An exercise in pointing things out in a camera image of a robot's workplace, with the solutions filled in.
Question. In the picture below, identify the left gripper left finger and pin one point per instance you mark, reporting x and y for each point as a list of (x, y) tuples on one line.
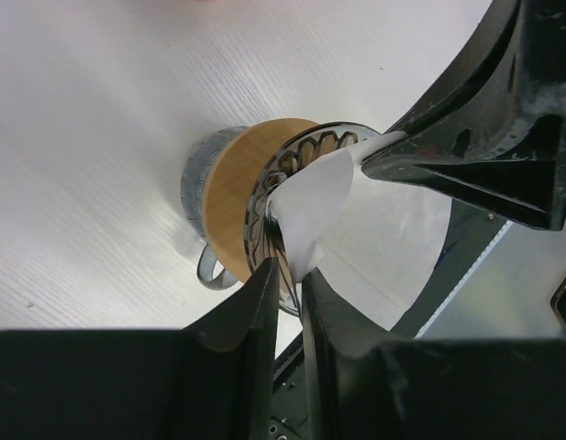
[(211, 380)]

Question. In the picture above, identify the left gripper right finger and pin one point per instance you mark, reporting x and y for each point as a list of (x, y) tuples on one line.
[(363, 382)]

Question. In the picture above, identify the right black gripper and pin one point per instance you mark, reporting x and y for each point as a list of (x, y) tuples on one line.
[(526, 180)]

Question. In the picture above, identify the grey ribbed dripper cone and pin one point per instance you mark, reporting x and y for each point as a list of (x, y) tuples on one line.
[(299, 191)]

